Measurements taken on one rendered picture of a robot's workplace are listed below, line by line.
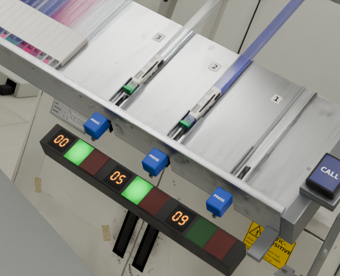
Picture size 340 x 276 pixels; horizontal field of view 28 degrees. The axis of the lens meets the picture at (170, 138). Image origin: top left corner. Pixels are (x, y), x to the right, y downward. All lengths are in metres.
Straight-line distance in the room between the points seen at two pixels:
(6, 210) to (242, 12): 2.27
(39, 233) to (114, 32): 0.38
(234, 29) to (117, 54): 2.02
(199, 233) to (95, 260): 0.61
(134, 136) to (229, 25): 2.12
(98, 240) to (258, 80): 0.60
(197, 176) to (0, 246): 0.29
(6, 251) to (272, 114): 0.42
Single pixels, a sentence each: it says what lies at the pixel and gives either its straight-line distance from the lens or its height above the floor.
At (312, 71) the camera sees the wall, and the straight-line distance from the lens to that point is 2.94.
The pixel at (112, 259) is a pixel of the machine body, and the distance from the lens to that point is 1.46.
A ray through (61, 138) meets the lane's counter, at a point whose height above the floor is 0.66.
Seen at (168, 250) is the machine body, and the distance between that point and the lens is 1.38.
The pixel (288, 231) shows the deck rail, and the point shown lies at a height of 0.70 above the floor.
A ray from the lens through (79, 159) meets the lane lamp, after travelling 0.99.
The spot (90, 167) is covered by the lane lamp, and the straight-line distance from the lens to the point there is 0.98.
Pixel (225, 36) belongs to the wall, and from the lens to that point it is 3.10.
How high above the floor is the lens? 1.05
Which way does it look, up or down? 20 degrees down
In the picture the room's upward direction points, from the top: 21 degrees clockwise
